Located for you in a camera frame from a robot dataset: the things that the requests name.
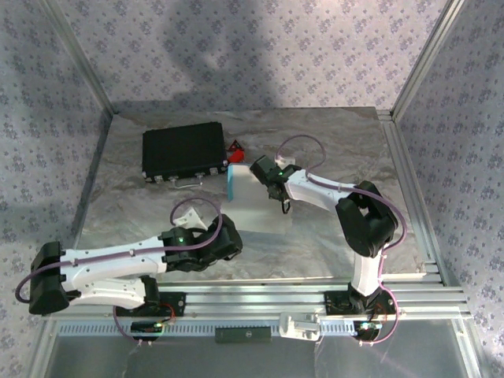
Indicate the red block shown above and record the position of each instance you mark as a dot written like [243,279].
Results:
[237,157]

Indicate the red black triangle piece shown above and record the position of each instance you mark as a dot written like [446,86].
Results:
[235,147]

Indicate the aluminium frame post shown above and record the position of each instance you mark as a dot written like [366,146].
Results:
[425,59]
[80,59]

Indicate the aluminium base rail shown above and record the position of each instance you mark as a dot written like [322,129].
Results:
[256,303]

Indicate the wide aluminium side rail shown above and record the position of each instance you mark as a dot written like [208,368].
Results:
[401,165]

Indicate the blue paper box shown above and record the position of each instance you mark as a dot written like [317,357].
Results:
[252,204]

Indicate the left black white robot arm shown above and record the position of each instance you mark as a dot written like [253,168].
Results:
[47,283]

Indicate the white plastic bracket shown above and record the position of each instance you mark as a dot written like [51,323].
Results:
[299,327]

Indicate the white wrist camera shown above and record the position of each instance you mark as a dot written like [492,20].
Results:
[286,160]
[189,217]

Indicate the black rectangular bar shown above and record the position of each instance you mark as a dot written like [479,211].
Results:
[243,335]

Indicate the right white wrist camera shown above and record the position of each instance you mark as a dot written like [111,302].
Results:
[286,160]

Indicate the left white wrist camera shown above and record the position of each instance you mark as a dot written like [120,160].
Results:
[189,217]

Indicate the thin aluminium side rail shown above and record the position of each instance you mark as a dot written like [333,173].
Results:
[90,173]

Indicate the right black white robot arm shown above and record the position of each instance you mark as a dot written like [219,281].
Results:
[366,224]

